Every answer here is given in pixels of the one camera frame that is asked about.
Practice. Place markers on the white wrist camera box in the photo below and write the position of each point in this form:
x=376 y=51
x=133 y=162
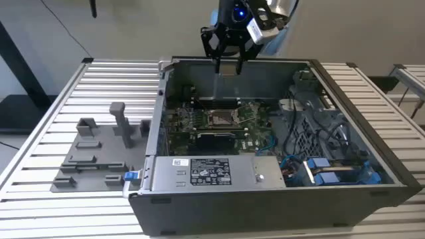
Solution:
x=263 y=32

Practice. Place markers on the grey case latch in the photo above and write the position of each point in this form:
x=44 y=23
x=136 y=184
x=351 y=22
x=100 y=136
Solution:
x=304 y=76

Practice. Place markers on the grey parts rack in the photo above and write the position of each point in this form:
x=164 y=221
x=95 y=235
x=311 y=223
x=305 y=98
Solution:
x=99 y=152

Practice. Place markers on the blue plastic bracket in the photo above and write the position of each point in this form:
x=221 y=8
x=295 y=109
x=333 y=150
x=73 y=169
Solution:
x=373 y=174

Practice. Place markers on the black floor stand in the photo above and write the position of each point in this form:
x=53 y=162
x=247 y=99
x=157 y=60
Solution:
x=18 y=64

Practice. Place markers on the green RAM stick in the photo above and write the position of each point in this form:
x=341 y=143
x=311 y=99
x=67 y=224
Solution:
x=96 y=166

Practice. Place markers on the metal slat side table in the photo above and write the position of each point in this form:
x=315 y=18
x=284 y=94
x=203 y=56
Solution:
x=415 y=72

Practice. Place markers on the black RAM stick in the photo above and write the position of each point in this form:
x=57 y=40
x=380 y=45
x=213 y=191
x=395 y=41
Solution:
x=219 y=128

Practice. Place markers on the blue disk carrier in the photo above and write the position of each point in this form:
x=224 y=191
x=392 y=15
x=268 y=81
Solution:
x=324 y=178
x=319 y=164

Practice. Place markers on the black hanging rod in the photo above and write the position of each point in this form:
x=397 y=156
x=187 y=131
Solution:
x=93 y=8

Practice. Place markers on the dark grey PC case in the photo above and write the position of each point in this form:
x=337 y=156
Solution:
x=232 y=214

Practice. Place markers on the CPU socket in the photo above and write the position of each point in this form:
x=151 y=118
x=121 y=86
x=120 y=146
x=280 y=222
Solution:
x=219 y=117

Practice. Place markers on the silver power supply unit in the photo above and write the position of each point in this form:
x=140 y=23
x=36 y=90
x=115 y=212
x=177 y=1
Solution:
x=172 y=179

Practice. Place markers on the green motherboard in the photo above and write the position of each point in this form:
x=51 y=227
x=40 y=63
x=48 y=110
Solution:
x=257 y=132

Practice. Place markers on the metal drive cage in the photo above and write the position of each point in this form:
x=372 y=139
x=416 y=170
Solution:
x=308 y=139

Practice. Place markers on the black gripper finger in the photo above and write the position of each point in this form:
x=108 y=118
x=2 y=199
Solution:
x=212 y=42
x=247 y=49

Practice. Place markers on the black graphics card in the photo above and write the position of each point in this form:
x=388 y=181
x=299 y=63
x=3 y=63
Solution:
x=212 y=144

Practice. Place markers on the blue case latch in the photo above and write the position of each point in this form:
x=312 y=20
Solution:
x=129 y=175

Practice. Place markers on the silver thumbscrew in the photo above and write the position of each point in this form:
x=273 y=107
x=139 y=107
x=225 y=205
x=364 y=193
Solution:
x=260 y=177

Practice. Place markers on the silver rounded metal bracket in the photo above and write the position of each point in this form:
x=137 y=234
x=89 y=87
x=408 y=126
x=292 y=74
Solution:
x=285 y=104

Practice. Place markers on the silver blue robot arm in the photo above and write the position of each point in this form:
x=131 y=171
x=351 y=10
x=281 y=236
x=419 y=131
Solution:
x=281 y=6

